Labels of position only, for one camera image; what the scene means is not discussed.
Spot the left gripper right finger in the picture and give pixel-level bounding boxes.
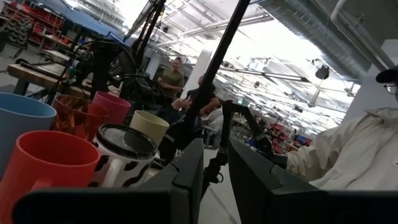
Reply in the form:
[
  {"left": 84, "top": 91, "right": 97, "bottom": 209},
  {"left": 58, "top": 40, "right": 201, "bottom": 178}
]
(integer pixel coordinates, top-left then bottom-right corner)
[{"left": 228, "top": 138, "right": 398, "bottom": 224}]

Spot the pink tumbler cup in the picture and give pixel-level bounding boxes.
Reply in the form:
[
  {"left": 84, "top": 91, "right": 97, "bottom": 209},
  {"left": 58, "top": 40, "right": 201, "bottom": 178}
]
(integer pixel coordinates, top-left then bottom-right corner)
[{"left": 91, "top": 90, "right": 132, "bottom": 126}]

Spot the red mug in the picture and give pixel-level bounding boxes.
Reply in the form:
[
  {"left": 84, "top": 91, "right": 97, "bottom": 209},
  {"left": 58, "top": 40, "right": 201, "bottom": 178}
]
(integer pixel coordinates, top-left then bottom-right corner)
[{"left": 0, "top": 129, "right": 101, "bottom": 224}]

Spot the wooden workbench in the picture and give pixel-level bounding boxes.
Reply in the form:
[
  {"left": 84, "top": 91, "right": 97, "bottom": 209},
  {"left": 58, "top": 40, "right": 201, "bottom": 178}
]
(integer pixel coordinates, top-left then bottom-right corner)
[{"left": 6, "top": 62, "right": 122, "bottom": 99}]

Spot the black white wavy mug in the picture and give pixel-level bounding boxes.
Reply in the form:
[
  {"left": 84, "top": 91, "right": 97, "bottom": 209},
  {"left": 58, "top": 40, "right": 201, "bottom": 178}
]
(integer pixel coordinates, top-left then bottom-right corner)
[{"left": 88, "top": 123, "right": 159, "bottom": 189}]

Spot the blue cup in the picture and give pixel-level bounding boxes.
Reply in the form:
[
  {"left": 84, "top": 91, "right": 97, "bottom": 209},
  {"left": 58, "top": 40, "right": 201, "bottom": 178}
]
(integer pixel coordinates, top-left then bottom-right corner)
[{"left": 0, "top": 92, "right": 58, "bottom": 180}]

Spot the orange patterned glass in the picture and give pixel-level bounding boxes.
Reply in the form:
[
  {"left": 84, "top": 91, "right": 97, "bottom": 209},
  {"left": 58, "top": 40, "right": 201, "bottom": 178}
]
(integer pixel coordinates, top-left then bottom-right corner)
[{"left": 50, "top": 94, "right": 109, "bottom": 142}]

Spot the red parts bin rack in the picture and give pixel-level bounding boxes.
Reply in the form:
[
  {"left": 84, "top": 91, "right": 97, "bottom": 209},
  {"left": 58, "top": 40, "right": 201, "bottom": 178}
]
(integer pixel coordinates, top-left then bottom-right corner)
[{"left": 0, "top": 0, "right": 66, "bottom": 50}]

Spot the beige cup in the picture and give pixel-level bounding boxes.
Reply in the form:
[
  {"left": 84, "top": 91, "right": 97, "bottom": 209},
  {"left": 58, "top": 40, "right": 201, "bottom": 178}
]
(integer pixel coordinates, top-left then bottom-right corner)
[{"left": 129, "top": 110, "right": 170, "bottom": 147}]

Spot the person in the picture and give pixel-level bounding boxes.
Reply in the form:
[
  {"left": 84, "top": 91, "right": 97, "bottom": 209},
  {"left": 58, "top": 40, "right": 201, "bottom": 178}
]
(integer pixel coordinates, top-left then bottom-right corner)
[
  {"left": 156, "top": 57, "right": 186, "bottom": 100},
  {"left": 161, "top": 75, "right": 218, "bottom": 162},
  {"left": 285, "top": 64, "right": 398, "bottom": 191},
  {"left": 198, "top": 96, "right": 225, "bottom": 149}
]

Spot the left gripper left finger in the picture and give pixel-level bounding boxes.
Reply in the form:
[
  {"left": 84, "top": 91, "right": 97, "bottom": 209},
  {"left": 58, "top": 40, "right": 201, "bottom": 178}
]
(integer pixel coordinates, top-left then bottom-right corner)
[{"left": 12, "top": 139, "right": 205, "bottom": 224}]

